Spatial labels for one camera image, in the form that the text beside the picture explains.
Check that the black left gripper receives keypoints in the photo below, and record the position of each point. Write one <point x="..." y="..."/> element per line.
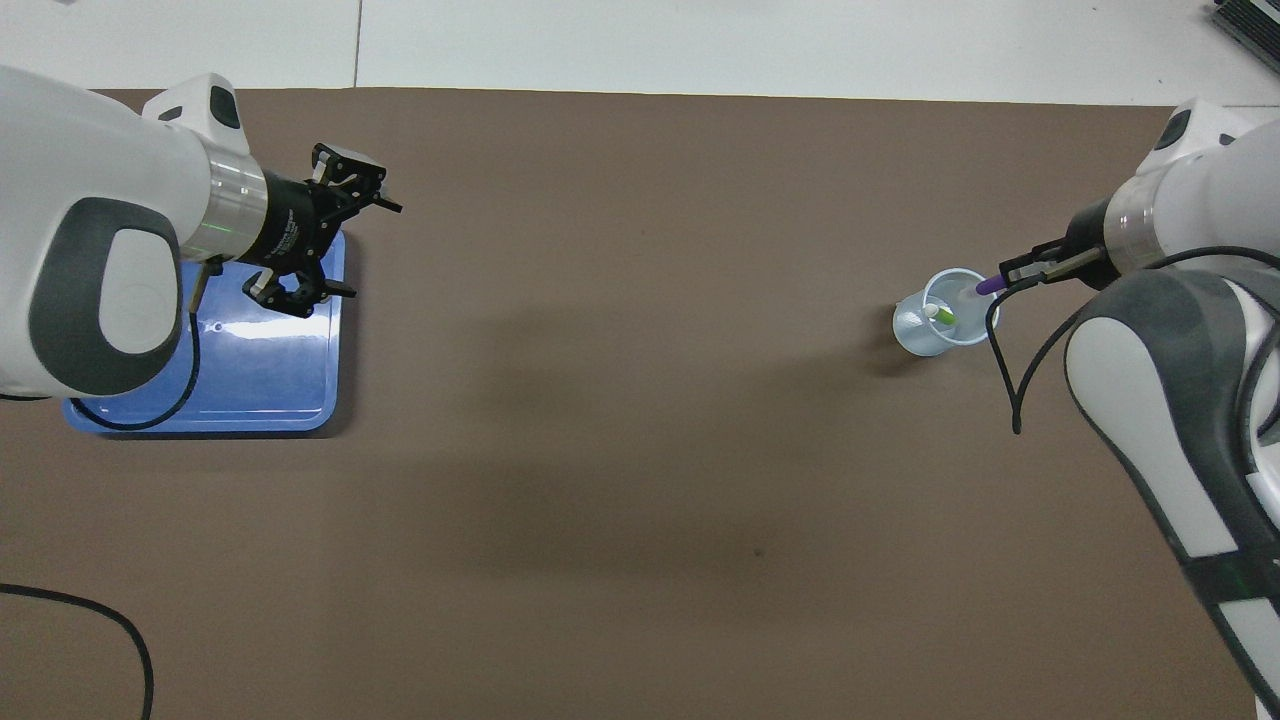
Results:
<point x="290" y="225"/>

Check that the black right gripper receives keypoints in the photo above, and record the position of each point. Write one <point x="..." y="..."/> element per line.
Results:
<point x="1092" y="245"/>

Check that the purple marker pen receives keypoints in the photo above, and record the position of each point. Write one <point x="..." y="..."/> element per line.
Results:
<point x="988" y="286"/>

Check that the green marker pen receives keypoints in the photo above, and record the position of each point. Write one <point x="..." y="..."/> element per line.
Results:
<point x="945" y="318"/>

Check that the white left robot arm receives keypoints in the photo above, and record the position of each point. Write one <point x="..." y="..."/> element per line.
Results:
<point x="100" y="200"/>

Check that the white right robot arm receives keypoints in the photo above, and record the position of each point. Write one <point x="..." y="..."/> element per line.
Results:
<point x="1150" y="400"/>

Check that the translucent plastic cup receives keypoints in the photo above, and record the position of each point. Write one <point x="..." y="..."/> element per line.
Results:
<point x="920" y="340"/>

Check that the blue plastic tray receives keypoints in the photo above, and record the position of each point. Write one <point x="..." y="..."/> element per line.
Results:
<point x="280" y="380"/>

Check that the grey ribbed device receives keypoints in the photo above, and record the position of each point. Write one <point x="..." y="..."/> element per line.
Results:
<point x="1255" y="30"/>

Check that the brown table mat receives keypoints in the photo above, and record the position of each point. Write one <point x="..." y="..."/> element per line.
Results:
<point x="640" y="600"/>

